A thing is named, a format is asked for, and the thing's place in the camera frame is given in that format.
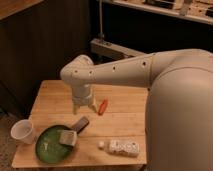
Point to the orange carrot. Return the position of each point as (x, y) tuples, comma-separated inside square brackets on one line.
[(103, 107)]

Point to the white paper cup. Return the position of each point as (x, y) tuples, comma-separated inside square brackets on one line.
[(23, 131)]

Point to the wooden table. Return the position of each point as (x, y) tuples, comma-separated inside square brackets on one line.
[(124, 118)]

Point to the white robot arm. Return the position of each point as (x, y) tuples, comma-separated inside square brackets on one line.
[(179, 107)]

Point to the plastic water bottle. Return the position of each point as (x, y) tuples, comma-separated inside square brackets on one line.
[(120, 147)]

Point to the cluttered background shelf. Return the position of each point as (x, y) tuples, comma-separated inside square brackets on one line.
[(193, 10)]

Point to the green frying pan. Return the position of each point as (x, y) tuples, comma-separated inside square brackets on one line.
[(55, 143)]

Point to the grey sponge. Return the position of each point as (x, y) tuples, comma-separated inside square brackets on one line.
[(68, 137)]

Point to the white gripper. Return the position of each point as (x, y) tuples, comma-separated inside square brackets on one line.
[(83, 96)]

